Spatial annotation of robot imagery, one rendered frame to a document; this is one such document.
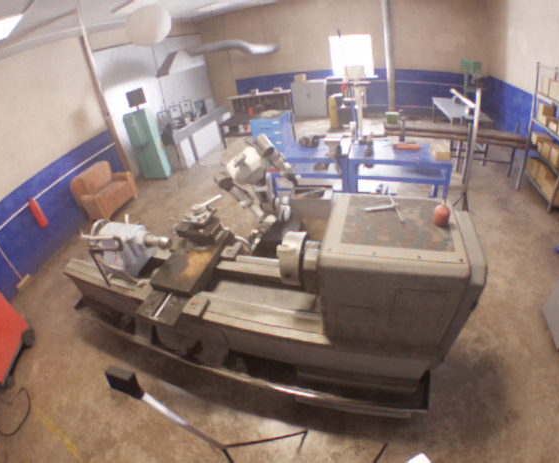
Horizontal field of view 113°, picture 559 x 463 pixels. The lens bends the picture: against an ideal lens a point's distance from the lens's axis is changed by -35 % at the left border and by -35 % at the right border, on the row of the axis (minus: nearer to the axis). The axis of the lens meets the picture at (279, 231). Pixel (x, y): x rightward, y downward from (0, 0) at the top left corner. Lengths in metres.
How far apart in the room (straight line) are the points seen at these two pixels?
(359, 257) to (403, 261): 0.15
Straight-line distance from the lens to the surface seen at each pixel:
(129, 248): 1.86
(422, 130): 4.27
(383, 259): 0.97
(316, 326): 1.39
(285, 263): 1.23
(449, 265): 1.00
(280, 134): 3.17
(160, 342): 2.17
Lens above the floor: 2.00
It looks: 36 degrees down
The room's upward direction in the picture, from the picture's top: 11 degrees counter-clockwise
